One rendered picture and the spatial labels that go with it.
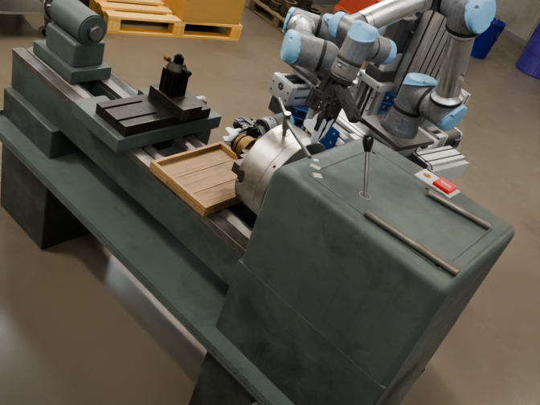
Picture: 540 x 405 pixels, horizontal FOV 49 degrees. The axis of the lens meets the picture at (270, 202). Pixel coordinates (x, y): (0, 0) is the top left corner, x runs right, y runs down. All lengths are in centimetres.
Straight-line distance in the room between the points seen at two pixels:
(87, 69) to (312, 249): 141
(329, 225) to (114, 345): 137
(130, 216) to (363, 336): 118
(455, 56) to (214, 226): 98
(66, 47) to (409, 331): 182
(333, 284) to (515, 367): 201
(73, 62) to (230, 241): 111
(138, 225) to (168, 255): 20
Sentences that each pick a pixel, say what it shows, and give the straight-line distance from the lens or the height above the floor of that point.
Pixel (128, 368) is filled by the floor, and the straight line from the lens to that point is 264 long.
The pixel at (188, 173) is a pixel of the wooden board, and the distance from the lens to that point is 218.
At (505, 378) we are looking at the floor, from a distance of 344.
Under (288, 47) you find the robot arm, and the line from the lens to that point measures 214.
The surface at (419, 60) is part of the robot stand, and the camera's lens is 250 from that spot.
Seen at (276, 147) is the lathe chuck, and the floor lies 121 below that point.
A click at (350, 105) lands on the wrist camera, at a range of 166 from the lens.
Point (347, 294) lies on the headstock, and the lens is 166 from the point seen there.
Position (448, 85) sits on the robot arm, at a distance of 216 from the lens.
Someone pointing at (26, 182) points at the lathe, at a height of 30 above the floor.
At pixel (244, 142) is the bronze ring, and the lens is 201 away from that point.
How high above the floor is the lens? 209
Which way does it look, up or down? 34 degrees down
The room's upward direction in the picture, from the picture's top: 20 degrees clockwise
